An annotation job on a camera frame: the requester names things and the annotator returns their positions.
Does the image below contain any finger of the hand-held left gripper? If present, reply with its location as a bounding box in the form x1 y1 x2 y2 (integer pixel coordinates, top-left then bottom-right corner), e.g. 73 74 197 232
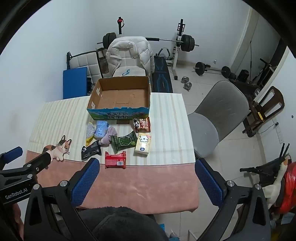
23 152 52 176
0 146 23 171

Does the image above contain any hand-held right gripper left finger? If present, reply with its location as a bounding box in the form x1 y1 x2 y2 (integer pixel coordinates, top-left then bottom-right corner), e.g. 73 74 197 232
24 158 101 241

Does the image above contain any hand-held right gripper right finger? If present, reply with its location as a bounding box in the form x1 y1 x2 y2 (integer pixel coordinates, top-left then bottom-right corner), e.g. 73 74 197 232
195 159 271 241

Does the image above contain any black snack packet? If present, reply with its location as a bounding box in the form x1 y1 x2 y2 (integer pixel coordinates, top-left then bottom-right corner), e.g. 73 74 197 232
81 140 102 161

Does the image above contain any red snack packet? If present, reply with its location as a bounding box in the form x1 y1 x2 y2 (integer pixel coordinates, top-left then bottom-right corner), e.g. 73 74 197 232
105 151 127 169

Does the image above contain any silver and yellow packet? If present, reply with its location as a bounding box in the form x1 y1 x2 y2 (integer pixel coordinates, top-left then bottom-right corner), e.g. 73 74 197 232
85 122 95 147

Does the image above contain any purple cloth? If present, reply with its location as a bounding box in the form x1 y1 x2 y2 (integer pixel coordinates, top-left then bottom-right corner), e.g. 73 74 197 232
98 126 118 146

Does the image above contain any green snack packet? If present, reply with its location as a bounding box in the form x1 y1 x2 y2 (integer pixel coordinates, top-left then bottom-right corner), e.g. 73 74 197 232
111 130 138 154

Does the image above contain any light blue tissue pack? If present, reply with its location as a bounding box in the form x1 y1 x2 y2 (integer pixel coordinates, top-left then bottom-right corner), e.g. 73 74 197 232
94 120 109 139

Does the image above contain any cream tissue pack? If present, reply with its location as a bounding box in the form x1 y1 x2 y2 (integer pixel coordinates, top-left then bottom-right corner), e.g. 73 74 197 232
134 133 152 157

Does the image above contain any panda print snack packet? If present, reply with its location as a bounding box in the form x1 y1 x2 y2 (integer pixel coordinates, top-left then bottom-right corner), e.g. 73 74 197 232
133 116 151 133

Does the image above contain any cardboard box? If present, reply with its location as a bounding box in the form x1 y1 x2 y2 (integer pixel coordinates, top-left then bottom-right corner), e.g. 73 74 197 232
87 76 151 120

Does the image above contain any dark fleece clothing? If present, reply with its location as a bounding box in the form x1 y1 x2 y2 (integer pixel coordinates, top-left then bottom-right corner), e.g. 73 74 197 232
77 207 169 241

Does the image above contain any black scooter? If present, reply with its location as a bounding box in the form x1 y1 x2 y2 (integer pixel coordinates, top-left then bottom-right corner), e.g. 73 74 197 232
240 143 290 186

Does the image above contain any white goose plush toy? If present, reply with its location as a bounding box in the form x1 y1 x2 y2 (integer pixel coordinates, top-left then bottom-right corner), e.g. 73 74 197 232
262 155 293 209

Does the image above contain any red bag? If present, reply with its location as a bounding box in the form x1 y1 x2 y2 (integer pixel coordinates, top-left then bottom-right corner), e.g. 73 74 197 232
275 162 296 215

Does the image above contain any grey chair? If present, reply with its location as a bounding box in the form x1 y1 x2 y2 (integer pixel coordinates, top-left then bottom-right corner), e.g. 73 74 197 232
187 80 251 159

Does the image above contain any blue mat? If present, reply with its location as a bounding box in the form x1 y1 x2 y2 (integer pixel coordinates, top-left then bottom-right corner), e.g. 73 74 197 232
63 67 88 100

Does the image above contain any brown wooden chair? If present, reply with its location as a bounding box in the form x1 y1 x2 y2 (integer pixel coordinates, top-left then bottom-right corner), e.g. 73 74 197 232
242 86 285 138

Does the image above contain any white quilted padded chair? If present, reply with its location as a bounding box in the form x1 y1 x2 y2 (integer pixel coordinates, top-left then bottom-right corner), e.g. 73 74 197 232
67 49 103 80

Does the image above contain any black and blue weight bench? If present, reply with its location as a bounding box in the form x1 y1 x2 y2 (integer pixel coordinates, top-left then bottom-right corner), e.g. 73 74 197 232
151 56 173 93

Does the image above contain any short barbell with black plates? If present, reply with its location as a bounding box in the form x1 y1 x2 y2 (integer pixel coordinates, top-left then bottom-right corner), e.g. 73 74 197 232
193 61 232 78

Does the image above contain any cream office chair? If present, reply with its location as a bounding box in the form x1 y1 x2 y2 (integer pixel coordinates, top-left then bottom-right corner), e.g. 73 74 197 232
112 64 147 78

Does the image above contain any black exercise machine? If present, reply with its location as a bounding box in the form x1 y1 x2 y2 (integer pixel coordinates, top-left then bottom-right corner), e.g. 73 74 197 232
229 39 278 93

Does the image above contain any white puffer jacket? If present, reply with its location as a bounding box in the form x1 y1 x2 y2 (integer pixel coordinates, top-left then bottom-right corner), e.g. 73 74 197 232
106 36 155 77

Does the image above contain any long barbell with black plates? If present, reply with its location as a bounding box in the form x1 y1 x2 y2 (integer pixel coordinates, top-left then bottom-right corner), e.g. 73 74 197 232
97 33 200 52

